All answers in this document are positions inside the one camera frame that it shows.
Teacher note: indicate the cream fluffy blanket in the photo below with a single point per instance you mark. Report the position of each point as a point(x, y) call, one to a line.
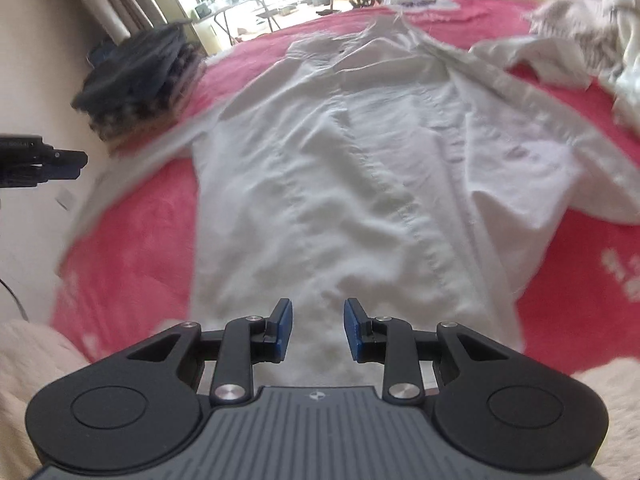
point(22, 365)

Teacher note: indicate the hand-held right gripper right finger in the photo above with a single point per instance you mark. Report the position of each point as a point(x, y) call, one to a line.
point(351, 329)

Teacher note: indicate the stack of dark folded clothes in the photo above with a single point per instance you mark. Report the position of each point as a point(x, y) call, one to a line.
point(135, 75)

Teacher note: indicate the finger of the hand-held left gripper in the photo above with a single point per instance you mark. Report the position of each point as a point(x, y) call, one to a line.
point(65, 164)

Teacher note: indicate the folding table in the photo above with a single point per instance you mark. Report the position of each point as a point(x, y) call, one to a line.
point(235, 15)

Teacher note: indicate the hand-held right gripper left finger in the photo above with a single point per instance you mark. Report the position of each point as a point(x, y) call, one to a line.
point(285, 330)

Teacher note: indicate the white shirt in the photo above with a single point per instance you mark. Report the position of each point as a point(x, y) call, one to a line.
point(350, 170)

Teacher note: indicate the pink flower print blanket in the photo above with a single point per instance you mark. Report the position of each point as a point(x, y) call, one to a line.
point(135, 255)

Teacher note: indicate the fuzzy grey cardigan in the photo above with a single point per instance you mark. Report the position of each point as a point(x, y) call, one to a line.
point(575, 25)

